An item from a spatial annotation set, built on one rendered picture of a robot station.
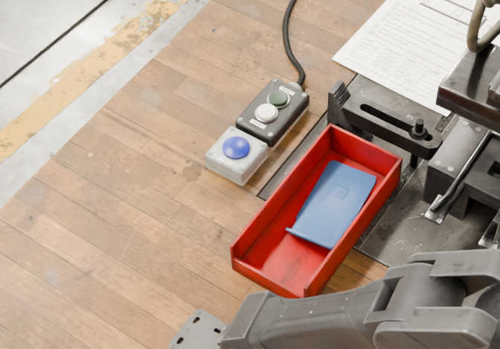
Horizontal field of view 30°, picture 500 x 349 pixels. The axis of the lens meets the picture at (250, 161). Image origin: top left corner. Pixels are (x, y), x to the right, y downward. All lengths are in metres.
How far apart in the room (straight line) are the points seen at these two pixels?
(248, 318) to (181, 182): 0.36
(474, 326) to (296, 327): 0.24
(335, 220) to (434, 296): 0.46
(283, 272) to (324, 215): 0.11
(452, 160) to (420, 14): 0.38
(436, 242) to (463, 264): 0.45
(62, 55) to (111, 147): 1.45
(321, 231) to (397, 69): 0.33
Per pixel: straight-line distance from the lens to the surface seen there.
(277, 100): 1.40
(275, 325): 1.02
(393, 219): 1.33
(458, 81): 1.17
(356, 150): 1.35
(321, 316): 0.96
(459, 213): 1.33
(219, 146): 1.36
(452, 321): 0.82
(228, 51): 1.53
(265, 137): 1.37
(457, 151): 1.30
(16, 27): 2.98
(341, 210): 1.32
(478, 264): 0.85
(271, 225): 1.31
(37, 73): 2.83
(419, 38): 1.56
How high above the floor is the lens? 2.00
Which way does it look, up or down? 53 degrees down
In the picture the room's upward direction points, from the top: 4 degrees counter-clockwise
